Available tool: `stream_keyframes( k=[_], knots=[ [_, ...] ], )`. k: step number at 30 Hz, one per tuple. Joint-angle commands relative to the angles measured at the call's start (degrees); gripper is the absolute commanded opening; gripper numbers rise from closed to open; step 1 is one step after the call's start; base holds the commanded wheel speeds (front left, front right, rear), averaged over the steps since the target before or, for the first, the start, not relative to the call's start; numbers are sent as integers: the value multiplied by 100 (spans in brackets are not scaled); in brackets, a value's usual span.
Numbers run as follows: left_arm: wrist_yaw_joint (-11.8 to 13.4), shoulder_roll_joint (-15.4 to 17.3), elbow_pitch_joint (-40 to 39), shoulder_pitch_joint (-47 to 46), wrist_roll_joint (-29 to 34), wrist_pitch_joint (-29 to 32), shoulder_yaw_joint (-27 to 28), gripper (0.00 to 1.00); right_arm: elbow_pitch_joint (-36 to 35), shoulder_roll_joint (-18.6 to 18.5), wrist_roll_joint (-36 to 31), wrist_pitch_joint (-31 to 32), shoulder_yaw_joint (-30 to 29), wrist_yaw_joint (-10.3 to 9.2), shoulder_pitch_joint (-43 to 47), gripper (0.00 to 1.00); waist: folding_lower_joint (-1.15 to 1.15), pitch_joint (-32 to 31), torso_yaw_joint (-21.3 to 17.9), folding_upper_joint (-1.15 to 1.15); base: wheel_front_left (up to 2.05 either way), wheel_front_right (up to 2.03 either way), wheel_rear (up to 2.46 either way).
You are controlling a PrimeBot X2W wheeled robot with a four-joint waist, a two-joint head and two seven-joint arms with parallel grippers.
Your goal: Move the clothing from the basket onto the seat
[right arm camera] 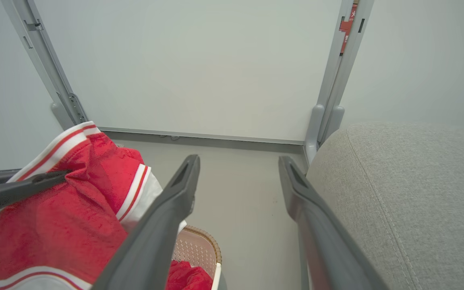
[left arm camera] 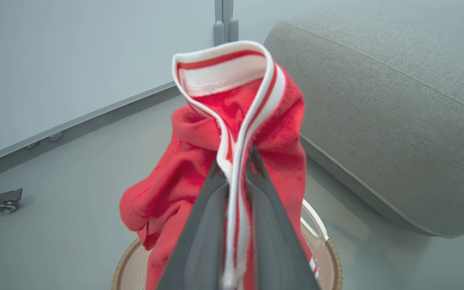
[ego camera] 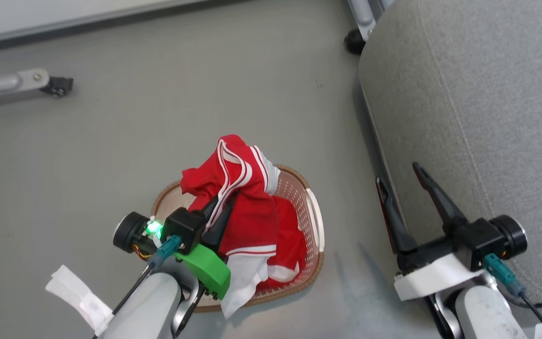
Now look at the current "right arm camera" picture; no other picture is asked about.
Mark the grey fabric sofa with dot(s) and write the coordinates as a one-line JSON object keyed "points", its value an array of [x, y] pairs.
{"points": [[409, 201]]}

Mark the grey partition post with foot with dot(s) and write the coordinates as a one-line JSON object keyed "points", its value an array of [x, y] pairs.
{"points": [[46, 60]]}

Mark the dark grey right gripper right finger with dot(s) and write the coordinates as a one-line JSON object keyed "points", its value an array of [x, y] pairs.
{"points": [[320, 233]]}

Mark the plain red shirt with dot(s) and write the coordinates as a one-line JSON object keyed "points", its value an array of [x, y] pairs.
{"points": [[187, 278]]}

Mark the cream perforated laundry basket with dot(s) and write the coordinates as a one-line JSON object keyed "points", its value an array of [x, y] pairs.
{"points": [[199, 249]]}

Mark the long grey partition bottom rail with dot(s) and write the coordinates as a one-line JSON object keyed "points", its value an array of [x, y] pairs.
{"points": [[216, 139]]}

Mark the red shorts with white stripes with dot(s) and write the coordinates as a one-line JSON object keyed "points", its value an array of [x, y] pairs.
{"points": [[75, 225]]}

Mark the red sign sticker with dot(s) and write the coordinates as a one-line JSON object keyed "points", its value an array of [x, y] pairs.
{"points": [[346, 24]]}

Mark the grey partition post foot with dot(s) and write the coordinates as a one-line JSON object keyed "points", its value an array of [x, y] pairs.
{"points": [[328, 108]]}

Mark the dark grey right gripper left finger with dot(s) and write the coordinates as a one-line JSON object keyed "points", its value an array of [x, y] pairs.
{"points": [[155, 225]]}

